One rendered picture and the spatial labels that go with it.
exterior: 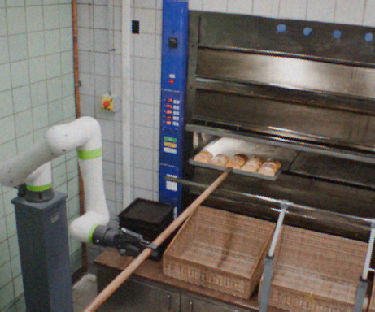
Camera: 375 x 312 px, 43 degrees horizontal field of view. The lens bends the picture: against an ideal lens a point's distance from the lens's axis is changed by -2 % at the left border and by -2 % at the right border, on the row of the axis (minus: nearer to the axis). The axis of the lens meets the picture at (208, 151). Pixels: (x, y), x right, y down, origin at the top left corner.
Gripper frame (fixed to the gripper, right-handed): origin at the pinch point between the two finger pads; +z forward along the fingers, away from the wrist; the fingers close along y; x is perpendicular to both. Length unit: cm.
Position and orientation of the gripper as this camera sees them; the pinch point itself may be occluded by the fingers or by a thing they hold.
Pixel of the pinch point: (149, 249)
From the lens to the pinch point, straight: 210.7
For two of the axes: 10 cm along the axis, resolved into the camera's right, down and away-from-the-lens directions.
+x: -3.7, 3.0, -8.8
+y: -0.6, 9.3, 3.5
